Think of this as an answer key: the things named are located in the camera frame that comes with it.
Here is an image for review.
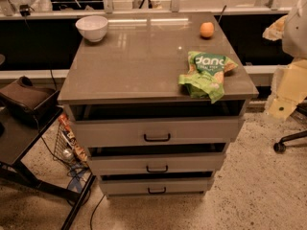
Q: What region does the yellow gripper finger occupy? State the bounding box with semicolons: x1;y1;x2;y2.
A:
265;59;307;120
262;15;287;41

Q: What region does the green rice chip bag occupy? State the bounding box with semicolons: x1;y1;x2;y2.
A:
178;51;238;104

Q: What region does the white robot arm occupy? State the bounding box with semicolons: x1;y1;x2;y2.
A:
263;0;307;120

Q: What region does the white bowl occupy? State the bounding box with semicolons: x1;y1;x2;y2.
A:
75;15;108;42

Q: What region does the black office chair base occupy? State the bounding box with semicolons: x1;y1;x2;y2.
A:
273;130;307;153

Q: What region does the orange fruit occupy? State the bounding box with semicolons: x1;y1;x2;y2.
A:
200;22;215;38

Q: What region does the grey drawer cabinet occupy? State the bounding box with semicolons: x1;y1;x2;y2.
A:
59;12;258;186

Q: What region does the black box on side table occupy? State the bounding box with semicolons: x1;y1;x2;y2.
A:
0;76;59;126

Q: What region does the black side table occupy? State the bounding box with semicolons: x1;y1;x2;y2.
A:
0;106;95;230

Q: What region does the top drawer with black handle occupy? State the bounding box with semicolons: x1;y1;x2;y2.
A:
71;117;244;148

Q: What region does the bottom drawer with black handle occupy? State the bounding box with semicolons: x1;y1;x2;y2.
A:
100;178;214;196

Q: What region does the black floor cable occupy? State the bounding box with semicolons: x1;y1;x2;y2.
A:
89;194;106;230

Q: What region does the wire basket with snacks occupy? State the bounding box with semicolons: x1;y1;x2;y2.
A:
54;113;87;168

